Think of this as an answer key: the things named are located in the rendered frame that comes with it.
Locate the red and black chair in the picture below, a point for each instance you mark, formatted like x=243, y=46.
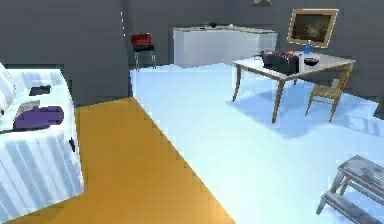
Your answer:
x=141, y=40

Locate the wooden chair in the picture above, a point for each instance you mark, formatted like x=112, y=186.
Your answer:
x=325, y=91

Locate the white cupboard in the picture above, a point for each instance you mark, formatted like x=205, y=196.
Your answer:
x=220, y=46

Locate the white top wooden table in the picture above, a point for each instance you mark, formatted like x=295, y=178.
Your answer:
x=253, y=65

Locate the small black bowl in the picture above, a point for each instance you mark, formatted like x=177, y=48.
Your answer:
x=212, y=25

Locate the black box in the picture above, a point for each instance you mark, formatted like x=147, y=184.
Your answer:
x=280, y=61

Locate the small framed picture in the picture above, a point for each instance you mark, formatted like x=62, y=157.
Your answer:
x=261, y=2

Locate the blue bottle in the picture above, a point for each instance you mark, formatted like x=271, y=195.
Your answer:
x=307, y=48

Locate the gold framed picture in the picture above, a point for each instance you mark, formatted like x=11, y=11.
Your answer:
x=312, y=27

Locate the black flat object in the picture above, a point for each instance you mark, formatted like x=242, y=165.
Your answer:
x=40, y=90

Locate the grey two-tier bench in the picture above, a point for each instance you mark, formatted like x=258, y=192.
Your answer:
x=360, y=173

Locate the white pillow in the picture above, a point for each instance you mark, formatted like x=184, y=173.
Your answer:
x=5, y=90

